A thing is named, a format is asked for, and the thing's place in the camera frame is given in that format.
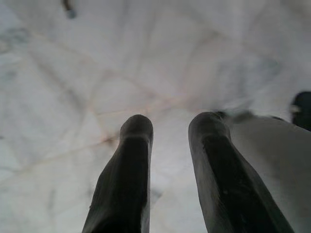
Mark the dark furniture leg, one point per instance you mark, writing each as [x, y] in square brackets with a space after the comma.
[68, 7]

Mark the black robot foot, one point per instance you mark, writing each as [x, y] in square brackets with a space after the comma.
[303, 110]

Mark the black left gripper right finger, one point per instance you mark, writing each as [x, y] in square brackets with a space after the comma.
[223, 174]

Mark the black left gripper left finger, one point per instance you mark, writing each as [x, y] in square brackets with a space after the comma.
[124, 174]

